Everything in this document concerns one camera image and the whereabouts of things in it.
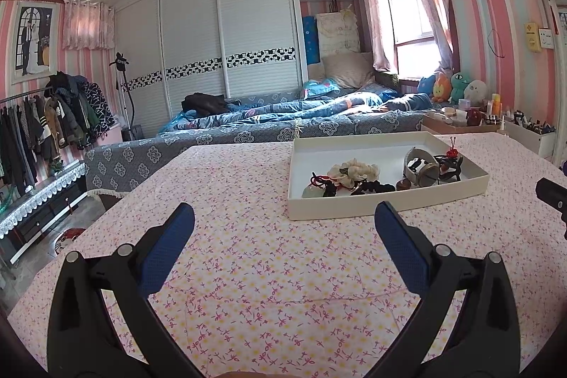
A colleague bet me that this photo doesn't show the clothes rack with jackets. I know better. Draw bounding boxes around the clothes rack with jackets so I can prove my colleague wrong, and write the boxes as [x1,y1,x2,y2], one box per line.
[0,71,116,189]

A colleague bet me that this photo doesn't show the blue storage bag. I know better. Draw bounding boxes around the blue storage bag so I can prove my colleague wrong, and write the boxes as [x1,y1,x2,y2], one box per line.
[302,14,321,64]

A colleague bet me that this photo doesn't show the blue floral bed cover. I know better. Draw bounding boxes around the blue floral bed cover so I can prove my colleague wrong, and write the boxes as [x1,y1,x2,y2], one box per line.
[84,109,437,200]

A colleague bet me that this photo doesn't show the orange plush toy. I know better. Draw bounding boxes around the orange plush toy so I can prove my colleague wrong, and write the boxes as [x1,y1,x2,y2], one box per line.
[430,73,453,103]

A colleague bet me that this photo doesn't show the black hair claw clip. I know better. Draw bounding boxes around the black hair claw clip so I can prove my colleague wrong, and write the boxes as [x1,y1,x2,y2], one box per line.
[435,154,465,184]

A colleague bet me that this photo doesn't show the cream fluffy scrunchie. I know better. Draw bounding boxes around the cream fluffy scrunchie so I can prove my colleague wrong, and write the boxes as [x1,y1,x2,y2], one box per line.
[327,157,381,186]

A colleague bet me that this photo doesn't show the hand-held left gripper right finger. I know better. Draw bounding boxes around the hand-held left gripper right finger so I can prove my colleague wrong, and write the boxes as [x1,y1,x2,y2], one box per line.
[374,201,522,378]

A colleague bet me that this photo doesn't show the framed wedding wall poster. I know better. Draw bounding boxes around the framed wedding wall poster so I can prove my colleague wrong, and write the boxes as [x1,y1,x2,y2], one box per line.
[9,0,58,85]

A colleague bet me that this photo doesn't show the white floral storage box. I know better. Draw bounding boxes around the white floral storage box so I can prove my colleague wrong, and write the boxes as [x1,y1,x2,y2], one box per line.
[316,10,362,56]

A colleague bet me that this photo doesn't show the black clothing heap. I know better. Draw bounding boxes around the black clothing heap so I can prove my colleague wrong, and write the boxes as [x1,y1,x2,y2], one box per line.
[181,92,229,118]

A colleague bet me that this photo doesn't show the white framed mirror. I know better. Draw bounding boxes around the white framed mirror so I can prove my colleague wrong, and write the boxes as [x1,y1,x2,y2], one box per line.
[548,0,567,167]

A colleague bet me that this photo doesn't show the white round plush toy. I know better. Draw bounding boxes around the white round plush toy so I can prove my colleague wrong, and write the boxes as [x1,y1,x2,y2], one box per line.
[462,79,488,107]

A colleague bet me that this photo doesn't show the blue patterned quilt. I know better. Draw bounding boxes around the blue patterned quilt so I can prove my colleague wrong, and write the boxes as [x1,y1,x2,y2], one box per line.
[157,89,436,136]

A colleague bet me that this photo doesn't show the red string bracelet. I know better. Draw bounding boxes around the red string bracelet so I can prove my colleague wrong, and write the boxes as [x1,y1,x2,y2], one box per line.
[309,173,352,190]

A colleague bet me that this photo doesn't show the black hair ties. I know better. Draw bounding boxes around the black hair ties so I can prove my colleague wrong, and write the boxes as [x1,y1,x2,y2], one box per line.
[350,178,414,197]

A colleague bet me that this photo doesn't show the lace covered low cabinet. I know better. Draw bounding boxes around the lace covered low cabinet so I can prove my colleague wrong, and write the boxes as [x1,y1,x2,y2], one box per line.
[0,160,88,266]

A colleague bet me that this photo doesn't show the wooden tray with toiletries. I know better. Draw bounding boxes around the wooden tray with toiletries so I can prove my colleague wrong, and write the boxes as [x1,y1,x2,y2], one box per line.
[422,106,502,135]

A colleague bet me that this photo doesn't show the blue plush toy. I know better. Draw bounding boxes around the blue plush toy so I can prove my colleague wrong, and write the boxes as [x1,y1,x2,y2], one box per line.
[417,75,437,98]

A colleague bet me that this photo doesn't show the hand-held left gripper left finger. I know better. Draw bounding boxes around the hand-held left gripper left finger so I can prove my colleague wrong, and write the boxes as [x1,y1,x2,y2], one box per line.
[47,202,205,378]

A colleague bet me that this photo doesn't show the short pink valance curtain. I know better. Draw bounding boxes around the short pink valance curtain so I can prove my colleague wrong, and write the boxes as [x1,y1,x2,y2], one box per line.
[61,0,116,51]

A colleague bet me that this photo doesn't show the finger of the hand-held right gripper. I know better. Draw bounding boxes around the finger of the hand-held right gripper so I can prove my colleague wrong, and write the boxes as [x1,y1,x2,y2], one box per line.
[534,178,567,239]

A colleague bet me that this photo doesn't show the pink floral tablecloth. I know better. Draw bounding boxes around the pink floral tablecloth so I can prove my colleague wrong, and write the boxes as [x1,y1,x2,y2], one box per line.
[6,132,567,378]

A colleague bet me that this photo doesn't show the yellow wall box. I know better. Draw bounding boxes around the yellow wall box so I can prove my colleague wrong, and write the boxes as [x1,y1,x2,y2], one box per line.
[523,21,542,53]

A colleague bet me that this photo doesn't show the black garment steamer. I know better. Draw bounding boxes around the black garment steamer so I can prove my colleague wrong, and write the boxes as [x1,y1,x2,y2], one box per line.
[114,52,138,142]

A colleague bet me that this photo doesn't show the window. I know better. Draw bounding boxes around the window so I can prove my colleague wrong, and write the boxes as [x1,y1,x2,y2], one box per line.
[380,0,449,80]

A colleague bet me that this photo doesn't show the white shallow tray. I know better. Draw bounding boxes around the white shallow tray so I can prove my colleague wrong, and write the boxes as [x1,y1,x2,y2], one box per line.
[286,131,492,222]

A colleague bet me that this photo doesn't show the white sliding door wardrobe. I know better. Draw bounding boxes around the white sliding door wardrobe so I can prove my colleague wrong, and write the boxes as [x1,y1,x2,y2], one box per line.
[114,0,304,136]

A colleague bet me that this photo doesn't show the beige pillow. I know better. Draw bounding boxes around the beige pillow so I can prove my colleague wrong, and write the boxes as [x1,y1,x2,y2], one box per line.
[321,51,377,89]

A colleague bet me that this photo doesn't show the green plush toy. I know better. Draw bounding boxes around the green plush toy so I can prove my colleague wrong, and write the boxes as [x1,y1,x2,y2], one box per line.
[449,70,475,105]

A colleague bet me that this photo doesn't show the grey wide hair band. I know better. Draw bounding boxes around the grey wide hair band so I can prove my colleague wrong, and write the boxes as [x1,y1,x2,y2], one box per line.
[402,146,442,188]

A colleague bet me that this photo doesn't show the white cosmetics organizer box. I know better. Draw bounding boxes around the white cosmetics organizer box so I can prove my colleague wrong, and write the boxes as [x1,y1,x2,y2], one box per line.
[502,109,557,160]

